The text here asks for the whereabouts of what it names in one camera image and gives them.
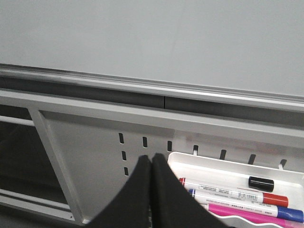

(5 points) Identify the white metal stand frame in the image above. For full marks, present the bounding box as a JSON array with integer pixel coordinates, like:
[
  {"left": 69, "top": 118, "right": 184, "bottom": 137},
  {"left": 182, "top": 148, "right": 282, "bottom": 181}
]
[{"left": 0, "top": 89, "right": 304, "bottom": 219}]

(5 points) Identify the black marker cap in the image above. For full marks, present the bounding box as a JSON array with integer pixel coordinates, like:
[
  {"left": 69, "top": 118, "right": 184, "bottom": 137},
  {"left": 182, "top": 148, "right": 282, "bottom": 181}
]
[{"left": 248, "top": 176, "right": 275, "bottom": 192}]

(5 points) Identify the red capped whiteboard marker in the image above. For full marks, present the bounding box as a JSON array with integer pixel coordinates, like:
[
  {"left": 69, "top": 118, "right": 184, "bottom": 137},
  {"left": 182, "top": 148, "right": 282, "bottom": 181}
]
[{"left": 179, "top": 177, "right": 289, "bottom": 207}]

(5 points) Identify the white whiteboard with aluminium frame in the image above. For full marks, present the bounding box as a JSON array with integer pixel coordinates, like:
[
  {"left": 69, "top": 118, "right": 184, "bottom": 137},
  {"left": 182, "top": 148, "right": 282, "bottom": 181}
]
[{"left": 0, "top": 0, "right": 304, "bottom": 112}]

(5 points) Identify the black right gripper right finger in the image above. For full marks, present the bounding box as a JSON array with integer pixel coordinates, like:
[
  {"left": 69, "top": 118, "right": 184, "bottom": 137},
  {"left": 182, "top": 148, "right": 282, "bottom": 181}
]
[{"left": 151, "top": 153, "right": 227, "bottom": 228}]

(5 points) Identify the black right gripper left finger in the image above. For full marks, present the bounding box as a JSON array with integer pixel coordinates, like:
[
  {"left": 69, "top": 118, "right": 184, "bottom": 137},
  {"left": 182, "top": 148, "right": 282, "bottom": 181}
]
[{"left": 88, "top": 155, "right": 151, "bottom": 228}]

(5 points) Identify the blue capped whiteboard marker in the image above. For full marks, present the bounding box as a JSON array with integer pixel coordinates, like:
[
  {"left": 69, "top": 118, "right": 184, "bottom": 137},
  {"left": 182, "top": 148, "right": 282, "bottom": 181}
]
[{"left": 188, "top": 189, "right": 304, "bottom": 223}]

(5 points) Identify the pink marker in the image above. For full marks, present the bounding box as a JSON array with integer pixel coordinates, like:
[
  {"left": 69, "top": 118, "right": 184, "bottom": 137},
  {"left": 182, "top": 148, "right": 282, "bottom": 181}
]
[{"left": 202, "top": 204, "right": 304, "bottom": 228}]

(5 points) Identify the white upper plastic tray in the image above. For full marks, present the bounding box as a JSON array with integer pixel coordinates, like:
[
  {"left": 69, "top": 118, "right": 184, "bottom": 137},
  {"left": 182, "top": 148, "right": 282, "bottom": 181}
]
[{"left": 167, "top": 152, "right": 304, "bottom": 228}]

